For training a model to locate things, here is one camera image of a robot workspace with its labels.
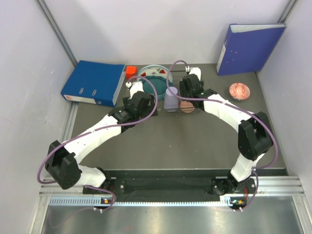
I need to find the pink plastic cup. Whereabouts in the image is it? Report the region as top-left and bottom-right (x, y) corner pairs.
(179, 101), (195, 113)

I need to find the lilac plastic cup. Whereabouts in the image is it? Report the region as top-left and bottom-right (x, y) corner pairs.
(164, 86), (179, 109)

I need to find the blue and orange patterned bowl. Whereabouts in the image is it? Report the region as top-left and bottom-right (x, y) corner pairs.
(229, 82), (251, 101)

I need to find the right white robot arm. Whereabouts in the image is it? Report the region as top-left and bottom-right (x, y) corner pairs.
(179, 74), (274, 193)

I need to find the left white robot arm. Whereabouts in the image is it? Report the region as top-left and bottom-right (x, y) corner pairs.
(44, 91), (157, 194)

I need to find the teal scalloped plate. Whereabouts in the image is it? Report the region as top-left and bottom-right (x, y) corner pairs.
(140, 76), (167, 101)

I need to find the small red cube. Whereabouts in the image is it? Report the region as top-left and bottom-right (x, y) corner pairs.
(125, 66), (137, 79)

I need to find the white plate with red fruit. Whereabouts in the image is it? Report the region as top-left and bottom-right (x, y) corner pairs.
(137, 65), (173, 85)

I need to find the blue binder lying flat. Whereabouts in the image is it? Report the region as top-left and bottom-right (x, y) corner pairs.
(61, 60), (125, 107)

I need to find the purple binder standing upright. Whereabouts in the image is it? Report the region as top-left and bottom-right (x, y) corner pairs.
(216, 23), (286, 76)

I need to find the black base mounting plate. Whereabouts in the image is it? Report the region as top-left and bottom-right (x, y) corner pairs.
(82, 177), (256, 195)

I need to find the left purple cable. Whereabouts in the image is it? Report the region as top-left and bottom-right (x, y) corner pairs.
(37, 76), (159, 213)

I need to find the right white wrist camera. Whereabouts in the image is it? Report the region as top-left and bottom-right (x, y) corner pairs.
(185, 65), (201, 81)

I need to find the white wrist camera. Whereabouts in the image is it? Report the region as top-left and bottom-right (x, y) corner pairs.
(125, 81), (144, 98)
(185, 65), (201, 81)

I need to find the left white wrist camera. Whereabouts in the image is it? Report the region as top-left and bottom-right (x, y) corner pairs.
(125, 81), (144, 98)

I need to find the black wire dish rack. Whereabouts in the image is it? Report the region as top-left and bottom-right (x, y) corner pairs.
(126, 70), (204, 114)

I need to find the white slotted cable duct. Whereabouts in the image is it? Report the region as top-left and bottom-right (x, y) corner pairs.
(49, 196), (233, 207)

